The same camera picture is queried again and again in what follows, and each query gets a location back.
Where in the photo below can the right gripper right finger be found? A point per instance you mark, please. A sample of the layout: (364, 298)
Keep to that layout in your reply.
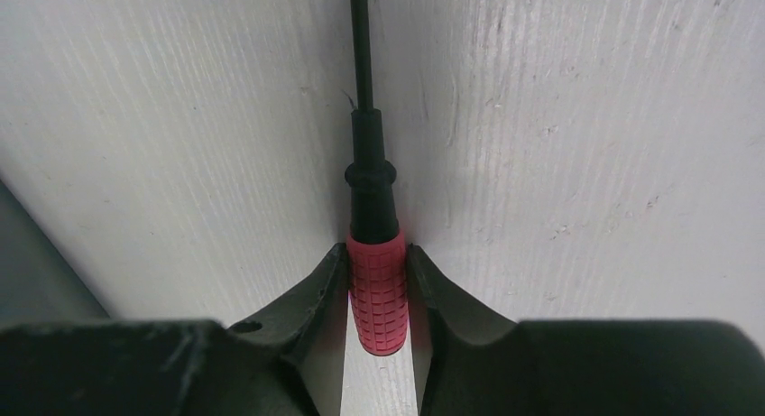
(470, 360)

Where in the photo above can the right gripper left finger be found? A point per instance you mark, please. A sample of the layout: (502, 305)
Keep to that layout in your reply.
(285, 359)

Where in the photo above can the red handled black screwdriver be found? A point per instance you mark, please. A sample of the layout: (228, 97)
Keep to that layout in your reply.
(376, 244)

